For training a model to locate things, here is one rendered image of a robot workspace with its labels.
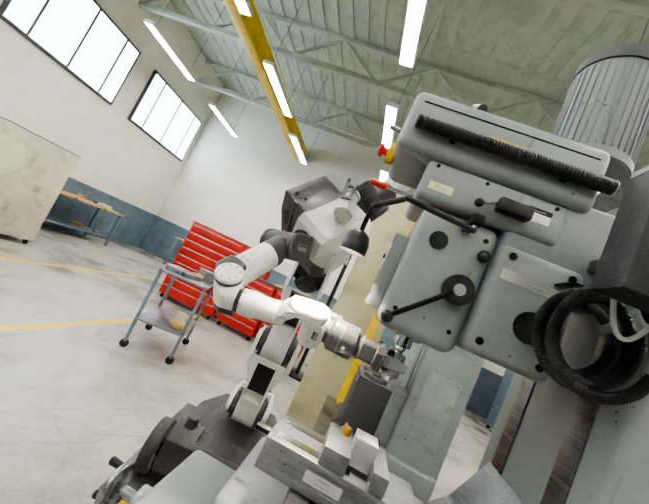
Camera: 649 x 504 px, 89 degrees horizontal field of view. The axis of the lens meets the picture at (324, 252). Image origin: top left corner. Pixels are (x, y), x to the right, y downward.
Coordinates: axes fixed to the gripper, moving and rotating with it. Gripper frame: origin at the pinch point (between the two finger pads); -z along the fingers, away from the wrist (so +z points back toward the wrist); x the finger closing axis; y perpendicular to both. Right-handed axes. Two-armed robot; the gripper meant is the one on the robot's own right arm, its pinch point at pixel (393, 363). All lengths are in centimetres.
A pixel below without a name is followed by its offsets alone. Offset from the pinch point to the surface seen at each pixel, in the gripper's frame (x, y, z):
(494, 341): -12.0, -15.1, -15.9
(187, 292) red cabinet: 454, 97, 296
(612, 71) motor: -8, -89, -20
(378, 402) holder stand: 30.2, 17.4, -4.8
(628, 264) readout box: -36, -32, -20
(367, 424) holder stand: 30.1, 25.5, -4.3
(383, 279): -1.9, -18.6, 11.0
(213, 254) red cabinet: 455, 19, 285
